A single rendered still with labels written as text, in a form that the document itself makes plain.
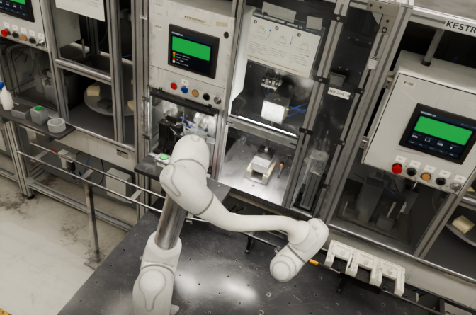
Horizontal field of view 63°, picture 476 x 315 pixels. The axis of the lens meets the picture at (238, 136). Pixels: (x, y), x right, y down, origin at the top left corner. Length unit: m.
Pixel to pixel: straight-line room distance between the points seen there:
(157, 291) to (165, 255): 0.17
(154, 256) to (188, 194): 0.56
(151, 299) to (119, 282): 0.38
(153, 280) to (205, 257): 0.48
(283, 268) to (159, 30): 1.18
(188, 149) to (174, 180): 0.16
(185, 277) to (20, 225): 1.63
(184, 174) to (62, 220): 2.08
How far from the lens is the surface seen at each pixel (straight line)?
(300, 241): 1.57
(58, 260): 3.05
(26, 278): 3.02
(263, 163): 2.18
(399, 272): 2.12
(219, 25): 1.75
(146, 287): 1.71
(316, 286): 2.15
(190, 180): 1.30
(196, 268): 2.09
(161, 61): 1.97
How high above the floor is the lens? 2.38
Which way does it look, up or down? 35 degrees down
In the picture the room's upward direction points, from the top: 9 degrees clockwise
